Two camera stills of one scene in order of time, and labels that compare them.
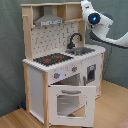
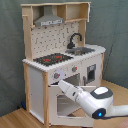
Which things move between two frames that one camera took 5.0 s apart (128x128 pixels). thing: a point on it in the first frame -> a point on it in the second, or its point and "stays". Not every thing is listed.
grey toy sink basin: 80,51 stays
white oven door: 71,106 stays
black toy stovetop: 52,59 stays
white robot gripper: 87,9 -> 70,90
